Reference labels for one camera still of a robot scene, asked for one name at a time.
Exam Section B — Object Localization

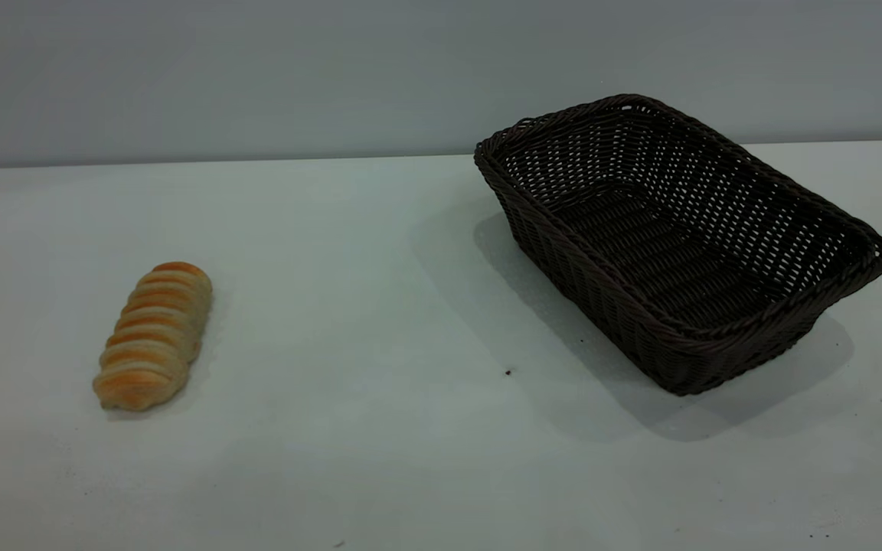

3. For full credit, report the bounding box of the ridged golden bread roll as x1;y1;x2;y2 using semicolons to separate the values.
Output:
92;261;214;412

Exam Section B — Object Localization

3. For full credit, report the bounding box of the dark brown wicker basket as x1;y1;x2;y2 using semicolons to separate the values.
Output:
474;93;882;397

